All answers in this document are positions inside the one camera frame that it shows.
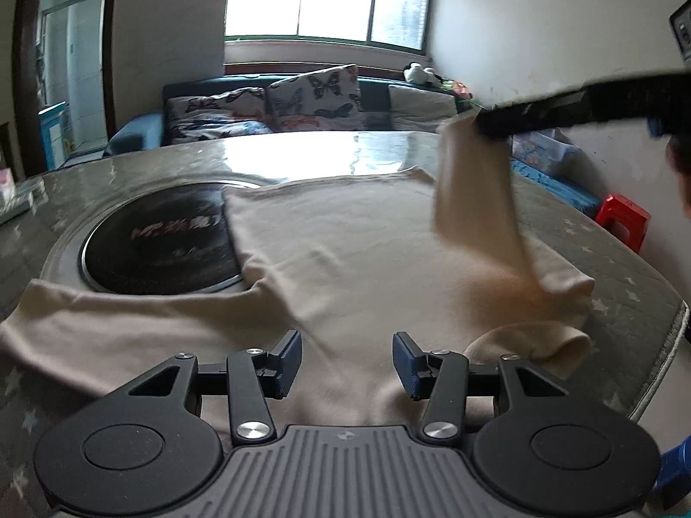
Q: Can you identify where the small butterfly print pillow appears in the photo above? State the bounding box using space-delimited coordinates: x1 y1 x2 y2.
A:
166 86 268 120

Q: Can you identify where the large butterfly print pillow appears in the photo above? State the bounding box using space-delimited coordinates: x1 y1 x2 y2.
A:
268 63 364 131

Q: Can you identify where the light blue cabinet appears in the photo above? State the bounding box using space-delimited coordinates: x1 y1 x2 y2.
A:
38 101 73 171

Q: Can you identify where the round black induction cooktop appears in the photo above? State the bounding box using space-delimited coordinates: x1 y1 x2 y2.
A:
40 173 271 303

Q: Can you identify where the blue rounded object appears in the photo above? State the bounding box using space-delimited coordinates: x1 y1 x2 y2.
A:
650 434 691 511

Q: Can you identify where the blue sofa blanket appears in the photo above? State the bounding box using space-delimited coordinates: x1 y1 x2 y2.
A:
510 159 602 220

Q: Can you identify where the blue butterfly print cushion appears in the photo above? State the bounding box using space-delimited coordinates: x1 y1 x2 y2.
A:
171 117 271 144

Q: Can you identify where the clear plastic storage box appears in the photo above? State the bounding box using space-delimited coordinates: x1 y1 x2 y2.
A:
512 129 576 174

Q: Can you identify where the red plastic stool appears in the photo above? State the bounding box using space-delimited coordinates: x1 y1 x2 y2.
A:
595 194 651 253

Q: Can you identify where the cream long-sleeved garment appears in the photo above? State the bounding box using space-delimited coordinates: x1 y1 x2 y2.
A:
0 119 595 427

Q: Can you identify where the dark wooden door frame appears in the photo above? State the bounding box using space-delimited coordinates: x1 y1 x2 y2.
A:
13 0 122 179

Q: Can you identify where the blue corner sofa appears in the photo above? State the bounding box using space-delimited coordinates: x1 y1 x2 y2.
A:
102 74 602 219

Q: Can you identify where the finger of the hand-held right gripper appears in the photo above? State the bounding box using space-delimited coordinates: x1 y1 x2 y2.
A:
475 82 592 141

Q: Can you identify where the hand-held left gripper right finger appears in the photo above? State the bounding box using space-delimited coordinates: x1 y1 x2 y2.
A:
392 331 567 440

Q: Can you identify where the flat grey box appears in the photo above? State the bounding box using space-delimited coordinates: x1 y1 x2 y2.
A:
0 178 47 223

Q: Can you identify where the panda plush toy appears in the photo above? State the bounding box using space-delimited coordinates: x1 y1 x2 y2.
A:
404 62 442 87

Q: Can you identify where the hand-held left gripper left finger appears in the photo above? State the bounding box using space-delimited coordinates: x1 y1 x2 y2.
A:
125 329 303 446

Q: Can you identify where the plain grey pillow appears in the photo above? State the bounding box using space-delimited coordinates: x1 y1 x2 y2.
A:
387 84 460 120

